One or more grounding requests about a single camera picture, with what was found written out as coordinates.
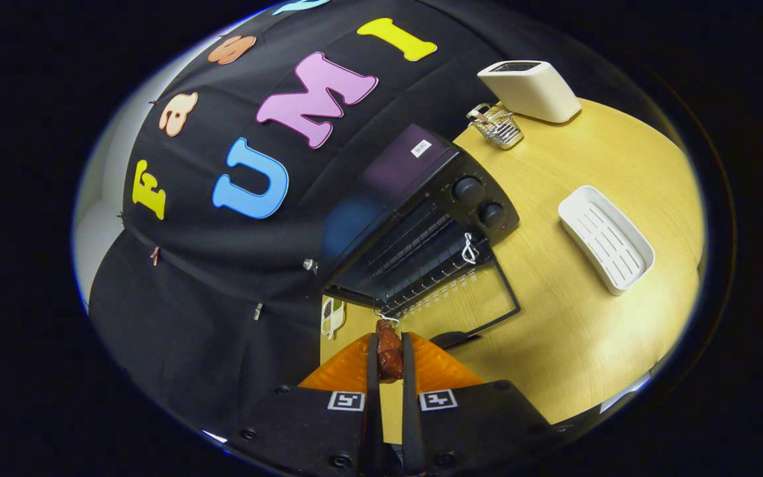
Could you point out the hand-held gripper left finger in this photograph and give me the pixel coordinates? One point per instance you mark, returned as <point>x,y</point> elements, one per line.
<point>373,411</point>

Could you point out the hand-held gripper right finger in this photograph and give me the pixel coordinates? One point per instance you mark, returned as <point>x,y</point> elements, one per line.
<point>409,411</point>

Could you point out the brown meat piece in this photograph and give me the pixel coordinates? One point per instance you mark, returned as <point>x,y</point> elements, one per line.
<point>389,354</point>

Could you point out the black toaster oven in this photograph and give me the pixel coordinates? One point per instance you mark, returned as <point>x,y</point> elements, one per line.
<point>421,172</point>

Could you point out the white pop-up toaster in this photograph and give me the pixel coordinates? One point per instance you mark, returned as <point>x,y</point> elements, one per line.
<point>534,93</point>

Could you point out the divided dish of beans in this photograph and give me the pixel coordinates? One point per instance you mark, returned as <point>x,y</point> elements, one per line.
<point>332,318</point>

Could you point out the black backdrop cloth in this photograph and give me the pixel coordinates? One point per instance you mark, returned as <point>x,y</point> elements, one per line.
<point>222,298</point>

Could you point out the white rectangular dish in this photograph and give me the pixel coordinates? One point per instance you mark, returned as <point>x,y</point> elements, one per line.
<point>607,238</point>

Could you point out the pink clothes peg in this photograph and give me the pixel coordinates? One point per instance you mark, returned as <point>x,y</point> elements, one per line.
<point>155,256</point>

